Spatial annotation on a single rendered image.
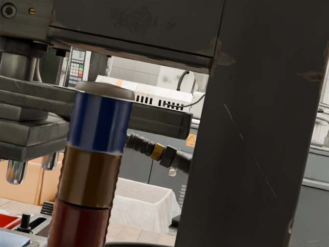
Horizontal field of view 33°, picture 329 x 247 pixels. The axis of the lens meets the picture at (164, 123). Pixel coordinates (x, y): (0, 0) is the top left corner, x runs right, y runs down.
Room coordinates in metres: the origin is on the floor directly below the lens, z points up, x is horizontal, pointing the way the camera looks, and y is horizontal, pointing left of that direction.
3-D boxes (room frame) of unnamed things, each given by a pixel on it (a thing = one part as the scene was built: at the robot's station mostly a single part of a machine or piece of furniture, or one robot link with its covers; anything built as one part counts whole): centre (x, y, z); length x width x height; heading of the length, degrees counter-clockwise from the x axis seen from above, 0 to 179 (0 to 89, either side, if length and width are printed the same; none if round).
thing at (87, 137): (0.36, 0.04, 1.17); 0.04 x 0.04 x 0.03
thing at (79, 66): (5.16, 0.86, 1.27); 0.23 x 0.18 x 0.38; 172
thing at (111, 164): (0.36, 0.04, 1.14); 0.04 x 0.04 x 0.03
